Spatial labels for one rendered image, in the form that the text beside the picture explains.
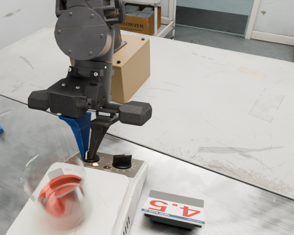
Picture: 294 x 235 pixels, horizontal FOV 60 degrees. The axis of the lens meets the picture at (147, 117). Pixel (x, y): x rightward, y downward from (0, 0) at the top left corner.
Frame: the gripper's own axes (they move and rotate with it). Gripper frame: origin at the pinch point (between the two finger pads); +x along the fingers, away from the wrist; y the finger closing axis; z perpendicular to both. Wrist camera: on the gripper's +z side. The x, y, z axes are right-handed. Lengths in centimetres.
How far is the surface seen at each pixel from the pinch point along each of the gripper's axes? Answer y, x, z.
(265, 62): 34, -17, -46
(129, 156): 6.7, 2.4, -1.3
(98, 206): 6.0, 5.4, 9.3
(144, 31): -45, -41, -208
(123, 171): 6.6, 4.0, 1.3
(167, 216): 14.4, 7.9, 4.2
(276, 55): 86, -34, -255
